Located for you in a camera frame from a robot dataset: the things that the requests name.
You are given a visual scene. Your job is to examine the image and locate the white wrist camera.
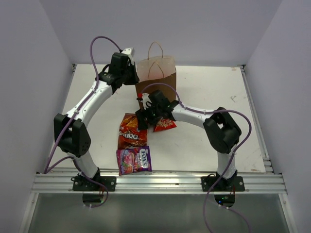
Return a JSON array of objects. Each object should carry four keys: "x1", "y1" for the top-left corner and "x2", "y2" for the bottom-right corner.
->
[
  {"x1": 121, "y1": 47, "x2": 135, "y2": 65},
  {"x1": 137, "y1": 93, "x2": 152, "y2": 109}
]

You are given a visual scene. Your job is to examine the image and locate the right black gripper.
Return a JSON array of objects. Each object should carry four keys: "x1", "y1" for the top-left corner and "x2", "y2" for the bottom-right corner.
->
[{"x1": 136, "y1": 102, "x2": 162, "y2": 130}]

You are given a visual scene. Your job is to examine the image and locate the purple cable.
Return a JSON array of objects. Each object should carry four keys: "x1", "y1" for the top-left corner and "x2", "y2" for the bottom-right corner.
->
[
  {"x1": 140, "y1": 83, "x2": 252, "y2": 233},
  {"x1": 43, "y1": 35, "x2": 122, "y2": 208}
]

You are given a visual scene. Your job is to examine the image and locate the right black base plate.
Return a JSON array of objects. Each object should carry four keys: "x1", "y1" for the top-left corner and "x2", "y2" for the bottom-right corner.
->
[{"x1": 201, "y1": 174, "x2": 245, "y2": 192}]

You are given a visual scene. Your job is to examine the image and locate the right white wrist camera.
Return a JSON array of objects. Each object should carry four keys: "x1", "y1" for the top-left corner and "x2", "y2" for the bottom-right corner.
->
[{"x1": 137, "y1": 93, "x2": 152, "y2": 109}]

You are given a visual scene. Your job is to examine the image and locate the aluminium rail frame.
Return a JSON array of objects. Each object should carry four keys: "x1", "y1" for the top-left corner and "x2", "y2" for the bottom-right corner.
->
[{"x1": 20, "y1": 66, "x2": 297, "y2": 233}]

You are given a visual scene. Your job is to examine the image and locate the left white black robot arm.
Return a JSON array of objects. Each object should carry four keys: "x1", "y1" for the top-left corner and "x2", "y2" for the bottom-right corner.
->
[{"x1": 54, "y1": 48, "x2": 139, "y2": 191}]

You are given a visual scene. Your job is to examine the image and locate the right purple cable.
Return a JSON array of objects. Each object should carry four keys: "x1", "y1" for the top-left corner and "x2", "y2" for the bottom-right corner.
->
[{"x1": 140, "y1": 83, "x2": 252, "y2": 233}]

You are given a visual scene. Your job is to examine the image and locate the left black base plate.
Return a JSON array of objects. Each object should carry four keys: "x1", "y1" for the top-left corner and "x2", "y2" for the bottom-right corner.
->
[{"x1": 70, "y1": 174, "x2": 117, "y2": 192}]

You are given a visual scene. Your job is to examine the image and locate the small red popcorn snack bag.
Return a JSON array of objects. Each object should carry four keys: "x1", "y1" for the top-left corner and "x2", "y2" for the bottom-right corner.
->
[{"x1": 153, "y1": 118, "x2": 177, "y2": 132}]

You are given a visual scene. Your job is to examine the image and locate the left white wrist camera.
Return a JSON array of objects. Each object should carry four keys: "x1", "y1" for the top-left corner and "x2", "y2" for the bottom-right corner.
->
[{"x1": 121, "y1": 47, "x2": 135, "y2": 65}]

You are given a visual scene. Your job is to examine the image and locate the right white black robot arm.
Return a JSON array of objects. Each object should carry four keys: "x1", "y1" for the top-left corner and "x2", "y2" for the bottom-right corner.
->
[{"x1": 136, "y1": 90, "x2": 242, "y2": 191}]

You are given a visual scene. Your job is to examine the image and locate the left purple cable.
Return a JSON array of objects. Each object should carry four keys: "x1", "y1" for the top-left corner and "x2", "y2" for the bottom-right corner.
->
[{"x1": 43, "y1": 35, "x2": 122, "y2": 208}]

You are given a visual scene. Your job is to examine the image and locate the brown paper bag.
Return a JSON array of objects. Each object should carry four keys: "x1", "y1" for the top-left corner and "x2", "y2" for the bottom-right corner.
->
[{"x1": 135, "y1": 41, "x2": 176, "y2": 101}]

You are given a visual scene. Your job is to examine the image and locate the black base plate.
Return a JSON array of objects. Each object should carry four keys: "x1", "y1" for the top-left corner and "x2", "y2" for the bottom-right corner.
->
[
  {"x1": 70, "y1": 174, "x2": 117, "y2": 192},
  {"x1": 201, "y1": 174, "x2": 245, "y2": 192}
]

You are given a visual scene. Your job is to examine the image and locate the purple Fox's candy bag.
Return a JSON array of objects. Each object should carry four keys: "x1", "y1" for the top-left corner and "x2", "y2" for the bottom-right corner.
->
[{"x1": 116, "y1": 146, "x2": 152, "y2": 175}]

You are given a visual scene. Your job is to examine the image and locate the red Doritos chip bag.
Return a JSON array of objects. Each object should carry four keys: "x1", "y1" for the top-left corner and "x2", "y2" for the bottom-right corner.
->
[{"x1": 118, "y1": 113, "x2": 147, "y2": 150}]

